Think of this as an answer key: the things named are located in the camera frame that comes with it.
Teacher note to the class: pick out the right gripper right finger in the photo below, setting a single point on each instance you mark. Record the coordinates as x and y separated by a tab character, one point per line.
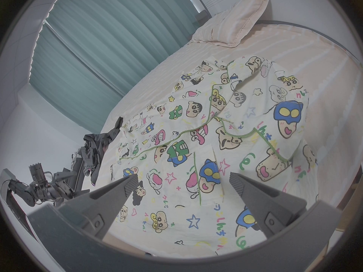
266	208

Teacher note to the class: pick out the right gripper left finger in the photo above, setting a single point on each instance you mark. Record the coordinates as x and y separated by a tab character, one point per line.
107	205

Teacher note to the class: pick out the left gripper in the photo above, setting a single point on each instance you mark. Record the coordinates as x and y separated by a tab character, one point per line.
61	184

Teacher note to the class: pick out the white printed pyjama top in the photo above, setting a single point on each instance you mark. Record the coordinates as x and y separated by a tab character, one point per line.
227	109

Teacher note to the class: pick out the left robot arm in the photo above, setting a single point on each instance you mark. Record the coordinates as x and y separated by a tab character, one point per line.
25	191

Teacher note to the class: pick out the black garment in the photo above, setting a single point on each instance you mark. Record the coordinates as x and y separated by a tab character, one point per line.
93	149

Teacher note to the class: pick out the blue-green curtain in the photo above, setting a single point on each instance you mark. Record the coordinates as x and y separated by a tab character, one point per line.
71	75
113	24

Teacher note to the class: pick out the bed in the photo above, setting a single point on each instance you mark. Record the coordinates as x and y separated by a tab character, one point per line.
283	52

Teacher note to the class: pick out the pale pink striped pillow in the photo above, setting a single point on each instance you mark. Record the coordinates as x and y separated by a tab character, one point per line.
232	18

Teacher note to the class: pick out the grey bedside table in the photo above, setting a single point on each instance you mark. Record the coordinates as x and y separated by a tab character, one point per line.
203	17

